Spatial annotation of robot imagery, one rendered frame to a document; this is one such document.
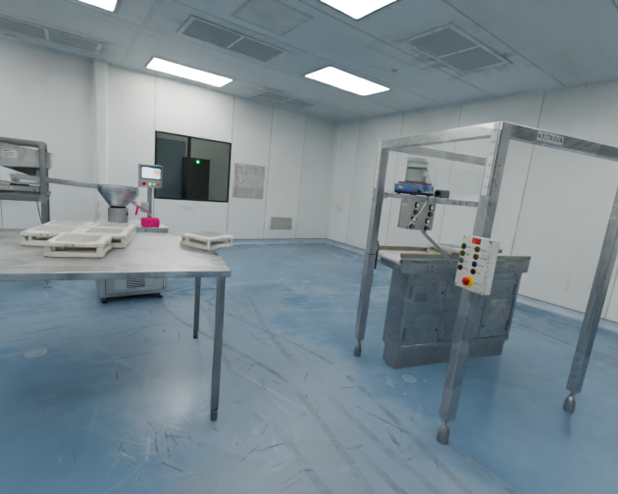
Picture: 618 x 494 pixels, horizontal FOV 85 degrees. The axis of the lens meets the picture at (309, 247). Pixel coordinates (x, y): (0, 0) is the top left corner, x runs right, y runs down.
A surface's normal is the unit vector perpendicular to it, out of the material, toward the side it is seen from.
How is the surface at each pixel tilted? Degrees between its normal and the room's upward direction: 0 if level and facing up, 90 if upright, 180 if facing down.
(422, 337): 88
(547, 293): 90
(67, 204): 90
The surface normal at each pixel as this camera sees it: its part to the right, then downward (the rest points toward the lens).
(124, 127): 0.58, 0.20
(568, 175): -0.81, 0.02
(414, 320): 0.36, 0.20
